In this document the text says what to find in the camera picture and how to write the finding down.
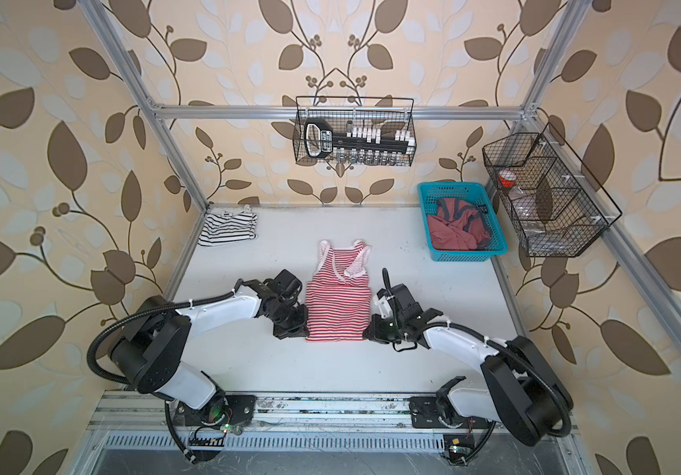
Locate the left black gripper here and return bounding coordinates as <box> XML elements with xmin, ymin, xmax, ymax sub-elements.
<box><xmin>273</xmin><ymin>299</ymin><xmax>316</xmax><ymax>336</ymax></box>

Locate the red white striped tank top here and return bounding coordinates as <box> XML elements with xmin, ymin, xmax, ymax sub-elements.
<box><xmin>306</xmin><ymin>239</ymin><xmax>372</xmax><ymax>342</ymax></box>

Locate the black white striped tank top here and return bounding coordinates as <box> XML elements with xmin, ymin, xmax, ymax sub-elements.
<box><xmin>198</xmin><ymin>205</ymin><xmax>258</xmax><ymax>247</ymax></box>

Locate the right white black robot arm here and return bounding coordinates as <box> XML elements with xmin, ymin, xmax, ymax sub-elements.
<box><xmin>364</xmin><ymin>284</ymin><xmax>574</xmax><ymax>447</ymax></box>

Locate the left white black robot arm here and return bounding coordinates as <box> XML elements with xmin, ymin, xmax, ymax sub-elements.
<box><xmin>107</xmin><ymin>269</ymin><xmax>308</xmax><ymax>428</ymax></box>

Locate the dark red tank top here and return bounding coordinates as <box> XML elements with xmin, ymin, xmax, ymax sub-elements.
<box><xmin>427</xmin><ymin>198</ymin><xmax>492</xmax><ymax>251</ymax></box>

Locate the teal plastic basket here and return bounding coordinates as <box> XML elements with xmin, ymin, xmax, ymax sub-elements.
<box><xmin>417</xmin><ymin>182</ymin><xmax>508</xmax><ymax>262</ymax></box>

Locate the black vial rack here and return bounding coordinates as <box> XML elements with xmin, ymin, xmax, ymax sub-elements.
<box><xmin>330</xmin><ymin>121</ymin><xmax>417</xmax><ymax>166</ymax></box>

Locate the red capped plastic bottle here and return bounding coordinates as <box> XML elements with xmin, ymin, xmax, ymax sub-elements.
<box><xmin>498</xmin><ymin>169</ymin><xmax>526</xmax><ymax>201</ymax></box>

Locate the right black corrugated cable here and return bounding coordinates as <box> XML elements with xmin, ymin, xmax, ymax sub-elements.
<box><xmin>428</xmin><ymin>319</ymin><xmax>574</xmax><ymax>465</ymax></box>

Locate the black corrugated cable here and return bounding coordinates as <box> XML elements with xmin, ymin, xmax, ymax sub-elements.
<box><xmin>86</xmin><ymin>278</ymin><xmax>252</xmax><ymax>464</ymax></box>
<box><xmin>428</xmin><ymin>319</ymin><xmax>574</xmax><ymax>465</ymax></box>

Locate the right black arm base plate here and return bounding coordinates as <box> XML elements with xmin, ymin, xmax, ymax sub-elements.
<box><xmin>409</xmin><ymin>396</ymin><xmax>491</xmax><ymax>431</ymax></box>

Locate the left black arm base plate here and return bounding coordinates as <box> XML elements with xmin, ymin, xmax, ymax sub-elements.
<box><xmin>172</xmin><ymin>394</ymin><xmax>257</xmax><ymax>429</ymax></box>

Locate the black white handled tool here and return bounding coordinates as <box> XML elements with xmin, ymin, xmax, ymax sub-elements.
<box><xmin>303</xmin><ymin>118</ymin><xmax>334</xmax><ymax>160</ymax></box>

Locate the back black wire basket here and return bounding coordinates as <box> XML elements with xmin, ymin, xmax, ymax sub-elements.
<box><xmin>289</xmin><ymin>94</ymin><xmax>417</xmax><ymax>167</ymax></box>

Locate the black wire basket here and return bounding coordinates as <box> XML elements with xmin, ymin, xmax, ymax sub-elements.
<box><xmin>289</xmin><ymin>94</ymin><xmax>417</xmax><ymax>167</ymax></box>
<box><xmin>482</xmin><ymin>124</ymin><xmax>622</xmax><ymax>257</ymax></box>

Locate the aluminium front rail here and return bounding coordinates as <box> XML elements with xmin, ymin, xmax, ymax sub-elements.
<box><xmin>87</xmin><ymin>390</ymin><xmax>579</xmax><ymax>433</ymax></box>

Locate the left black corrugated cable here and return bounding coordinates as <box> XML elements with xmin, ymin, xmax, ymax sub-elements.
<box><xmin>86</xmin><ymin>278</ymin><xmax>252</xmax><ymax>464</ymax></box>

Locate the right black wire basket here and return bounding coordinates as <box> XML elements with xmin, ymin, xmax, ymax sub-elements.
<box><xmin>482</xmin><ymin>124</ymin><xmax>622</xmax><ymax>257</ymax></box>

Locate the aluminium frame back bar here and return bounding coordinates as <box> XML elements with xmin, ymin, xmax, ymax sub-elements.
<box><xmin>152</xmin><ymin>104</ymin><xmax>525</xmax><ymax>121</ymax></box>

